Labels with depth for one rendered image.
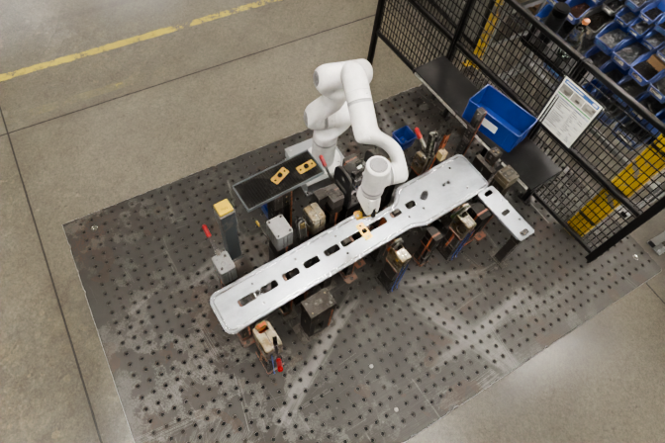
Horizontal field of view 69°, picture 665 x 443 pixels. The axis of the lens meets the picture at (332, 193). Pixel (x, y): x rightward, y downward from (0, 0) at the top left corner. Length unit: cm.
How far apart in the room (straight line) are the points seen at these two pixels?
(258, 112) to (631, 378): 302
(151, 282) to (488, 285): 160
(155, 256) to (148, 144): 141
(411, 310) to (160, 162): 208
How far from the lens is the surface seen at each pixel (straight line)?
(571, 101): 242
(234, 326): 198
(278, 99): 389
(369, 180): 165
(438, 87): 270
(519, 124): 264
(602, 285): 281
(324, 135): 233
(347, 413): 223
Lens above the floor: 290
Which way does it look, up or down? 59 degrees down
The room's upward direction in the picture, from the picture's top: 9 degrees clockwise
